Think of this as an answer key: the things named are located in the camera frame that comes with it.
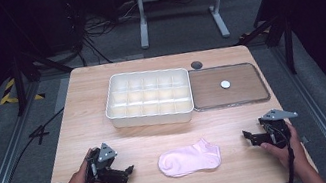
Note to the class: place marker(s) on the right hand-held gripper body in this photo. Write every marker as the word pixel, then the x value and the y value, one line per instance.
pixel 278 133

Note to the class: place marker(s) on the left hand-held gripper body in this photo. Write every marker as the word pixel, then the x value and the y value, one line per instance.
pixel 106 176

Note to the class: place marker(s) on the white divided storage box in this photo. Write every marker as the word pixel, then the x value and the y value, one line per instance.
pixel 152 118

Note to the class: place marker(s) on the pink ankle sock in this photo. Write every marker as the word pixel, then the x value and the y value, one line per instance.
pixel 190 159

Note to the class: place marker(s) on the person's right hand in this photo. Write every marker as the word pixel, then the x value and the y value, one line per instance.
pixel 296 157

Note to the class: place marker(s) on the black tripod stand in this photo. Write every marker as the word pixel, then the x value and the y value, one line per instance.
pixel 289 49
pixel 18 86

